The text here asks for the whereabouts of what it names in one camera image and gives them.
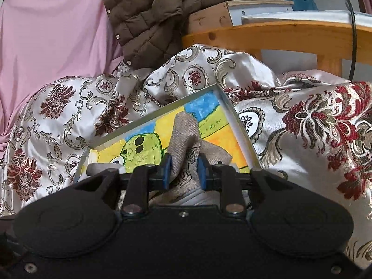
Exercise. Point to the wooden bed frame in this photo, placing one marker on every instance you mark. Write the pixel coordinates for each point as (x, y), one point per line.
(276, 35)

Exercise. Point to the brown puffer jacket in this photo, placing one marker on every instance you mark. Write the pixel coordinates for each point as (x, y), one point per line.
(145, 14)

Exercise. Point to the pink hanging sheet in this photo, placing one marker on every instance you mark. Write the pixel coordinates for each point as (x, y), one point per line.
(52, 35)

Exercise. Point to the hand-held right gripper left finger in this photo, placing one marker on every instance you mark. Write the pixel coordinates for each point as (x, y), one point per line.
(166, 171)

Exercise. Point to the wooden white panel board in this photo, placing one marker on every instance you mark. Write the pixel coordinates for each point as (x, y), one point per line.
(209, 17)

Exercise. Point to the white mattress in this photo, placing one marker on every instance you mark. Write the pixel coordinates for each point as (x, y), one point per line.
(305, 16)

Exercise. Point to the beige burlap pouch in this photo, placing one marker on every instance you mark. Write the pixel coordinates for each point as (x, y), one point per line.
(186, 139)

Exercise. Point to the floral satin blanket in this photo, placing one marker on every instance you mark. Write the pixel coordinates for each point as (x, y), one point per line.
(319, 122)

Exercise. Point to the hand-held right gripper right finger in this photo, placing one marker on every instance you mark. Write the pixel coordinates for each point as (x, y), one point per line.
(202, 171)

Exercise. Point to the cartoon painted box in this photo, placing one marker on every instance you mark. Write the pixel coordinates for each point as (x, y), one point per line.
(221, 145)

